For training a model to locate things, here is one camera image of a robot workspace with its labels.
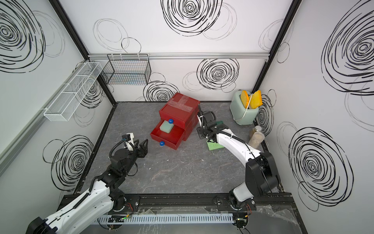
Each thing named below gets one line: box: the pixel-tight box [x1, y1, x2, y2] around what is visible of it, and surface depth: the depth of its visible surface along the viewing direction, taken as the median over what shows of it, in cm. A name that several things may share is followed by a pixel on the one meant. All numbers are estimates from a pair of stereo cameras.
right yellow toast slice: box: [250, 90, 263, 109], surface depth 97 cm
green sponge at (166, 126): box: [159, 119, 175, 134], surface depth 95 cm
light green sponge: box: [206, 138, 225, 151], surface depth 95 cm
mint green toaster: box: [229, 89, 260, 126], surface depth 99 cm
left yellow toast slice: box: [240, 90, 249, 109], surface depth 96 cm
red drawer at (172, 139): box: [149, 118, 186, 151], surface depth 88 cm
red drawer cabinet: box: [149, 92, 201, 150], surface depth 91 cm
